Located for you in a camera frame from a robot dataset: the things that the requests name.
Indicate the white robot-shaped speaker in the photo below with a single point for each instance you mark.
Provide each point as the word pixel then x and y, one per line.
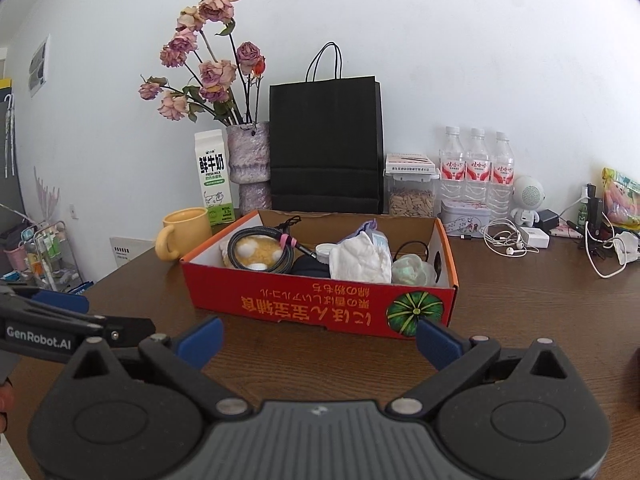
pixel 528 195

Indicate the yellow pink snack packet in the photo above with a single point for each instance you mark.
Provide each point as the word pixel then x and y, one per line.
pixel 622 200

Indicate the purple plant wall sticker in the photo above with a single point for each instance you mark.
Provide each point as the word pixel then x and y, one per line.
pixel 46 192

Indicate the white printed tin box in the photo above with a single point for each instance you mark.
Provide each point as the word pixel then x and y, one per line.
pixel 465 217

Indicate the white wall outlet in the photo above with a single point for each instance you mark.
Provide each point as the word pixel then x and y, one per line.
pixel 74 211

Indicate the pink small case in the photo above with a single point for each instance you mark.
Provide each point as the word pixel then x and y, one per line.
pixel 565 232

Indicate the white green milk carton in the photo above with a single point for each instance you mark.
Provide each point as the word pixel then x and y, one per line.
pixel 214 175

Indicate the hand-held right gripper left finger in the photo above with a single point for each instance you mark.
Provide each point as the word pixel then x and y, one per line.
pixel 202 342

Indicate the clear seed container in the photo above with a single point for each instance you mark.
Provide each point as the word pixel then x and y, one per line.
pixel 411 202

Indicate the white round lid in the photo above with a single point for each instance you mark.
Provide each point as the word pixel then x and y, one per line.
pixel 325 251

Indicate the grey wall electrical panel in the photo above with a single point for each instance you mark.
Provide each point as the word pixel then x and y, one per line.
pixel 39 65

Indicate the white face mask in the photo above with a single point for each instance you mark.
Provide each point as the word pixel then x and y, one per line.
pixel 627 247

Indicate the dried pink flower bouquet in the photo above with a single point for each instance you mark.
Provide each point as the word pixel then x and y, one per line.
pixel 215 75

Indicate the person's left hand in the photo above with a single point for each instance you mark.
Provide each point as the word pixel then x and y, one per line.
pixel 6 402

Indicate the purple mottled vase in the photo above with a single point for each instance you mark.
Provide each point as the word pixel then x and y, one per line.
pixel 247 160

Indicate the blue printed box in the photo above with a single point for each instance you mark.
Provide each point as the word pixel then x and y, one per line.
pixel 80 287

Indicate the red cardboard box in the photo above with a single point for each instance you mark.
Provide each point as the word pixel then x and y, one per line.
pixel 300 305

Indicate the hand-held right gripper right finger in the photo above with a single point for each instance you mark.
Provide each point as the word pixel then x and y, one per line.
pixel 436 342

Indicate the yellow ceramic mug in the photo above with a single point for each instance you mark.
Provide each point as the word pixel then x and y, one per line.
pixel 187 235

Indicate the white card on wall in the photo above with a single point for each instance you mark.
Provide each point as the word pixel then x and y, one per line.
pixel 130 250

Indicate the white cloth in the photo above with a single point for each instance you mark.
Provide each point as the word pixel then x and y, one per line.
pixel 360 260

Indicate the white yellow plush toy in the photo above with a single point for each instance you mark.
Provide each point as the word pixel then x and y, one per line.
pixel 255 252

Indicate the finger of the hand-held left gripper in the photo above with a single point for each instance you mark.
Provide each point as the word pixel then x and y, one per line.
pixel 130 330
pixel 62 302

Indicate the dark blue zip pouch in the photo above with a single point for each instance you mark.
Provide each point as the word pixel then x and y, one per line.
pixel 310 267

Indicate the white charger block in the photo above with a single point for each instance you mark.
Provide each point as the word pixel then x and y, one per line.
pixel 535 238

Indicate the black power adapter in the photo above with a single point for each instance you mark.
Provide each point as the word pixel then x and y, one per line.
pixel 548 220

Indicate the black paper bag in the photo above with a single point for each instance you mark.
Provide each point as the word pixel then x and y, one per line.
pixel 325 145

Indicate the black upright device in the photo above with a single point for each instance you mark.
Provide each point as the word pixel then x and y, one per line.
pixel 592 210

